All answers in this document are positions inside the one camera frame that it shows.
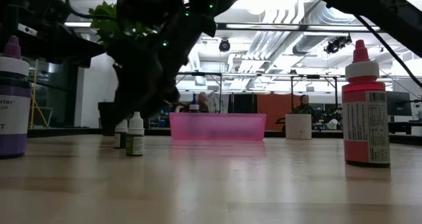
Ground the orange partition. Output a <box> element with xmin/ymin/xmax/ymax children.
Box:
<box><xmin>256</xmin><ymin>92</ymin><xmax>299</xmax><ymax>132</ymax></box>

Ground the overhead light bar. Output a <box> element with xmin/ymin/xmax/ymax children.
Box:
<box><xmin>64</xmin><ymin>21</ymin><xmax>383</xmax><ymax>33</ymax></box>

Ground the small green food coloring bottle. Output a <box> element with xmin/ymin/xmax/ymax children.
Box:
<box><xmin>125</xmin><ymin>111</ymin><xmax>146</xmax><ymax>157</ymax></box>

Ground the leafy plant in black pot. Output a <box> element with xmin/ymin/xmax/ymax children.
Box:
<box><xmin>87</xmin><ymin>0</ymin><xmax>159</xmax><ymax>136</ymax></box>

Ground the translucent pink plastic bin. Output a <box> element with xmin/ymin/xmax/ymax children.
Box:
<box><xmin>169</xmin><ymin>112</ymin><xmax>267</xmax><ymax>142</ymax></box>

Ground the right arm's black gripper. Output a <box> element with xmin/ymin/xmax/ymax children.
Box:
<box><xmin>111</xmin><ymin>52</ymin><xmax>181</xmax><ymax>120</ymax></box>

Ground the black aluminium table frame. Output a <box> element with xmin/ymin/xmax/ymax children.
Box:
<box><xmin>28</xmin><ymin>127</ymin><xmax>422</xmax><ymax>146</ymax></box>

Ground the small dark food coloring bottle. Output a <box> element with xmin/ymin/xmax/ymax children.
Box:
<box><xmin>113</xmin><ymin>118</ymin><xmax>129</xmax><ymax>150</ymax></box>

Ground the black ceiling-hung camera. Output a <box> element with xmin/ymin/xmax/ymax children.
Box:
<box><xmin>324</xmin><ymin>36</ymin><xmax>352</xmax><ymax>55</ymax></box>

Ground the black monitor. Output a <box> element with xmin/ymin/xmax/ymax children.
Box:
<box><xmin>386</xmin><ymin>91</ymin><xmax>413</xmax><ymax>117</ymax></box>

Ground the large purple food coloring bottle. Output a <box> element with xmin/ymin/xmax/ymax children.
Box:
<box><xmin>0</xmin><ymin>35</ymin><xmax>33</xmax><ymax>159</ymax></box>

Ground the succulent in white pot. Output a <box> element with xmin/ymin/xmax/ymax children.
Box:
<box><xmin>285</xmin><ymin>105</ymin><xmax>313</xmax><ymax>140</ymax></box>

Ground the person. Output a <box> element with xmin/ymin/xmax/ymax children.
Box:
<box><xmin>197</xmin><ymin>92</ymin><xmax>210</xmax><ymax>113</ymax></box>
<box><xmin>291</xmin><ymin>94</ymin><xmax>316</xmax><ymax>116</ymax></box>

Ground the large red food coloring bottle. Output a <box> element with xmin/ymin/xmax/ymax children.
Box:
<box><xmin>341</xmin><ymin>39</ymin><xmax>392</xmax><ymax>168</ymax></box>

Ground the left arm's black gripper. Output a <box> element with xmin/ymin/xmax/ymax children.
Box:
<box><xmin>0</xmin><ymin>19</ymin><xmax>106</xmax><ymax>69</ymax></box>

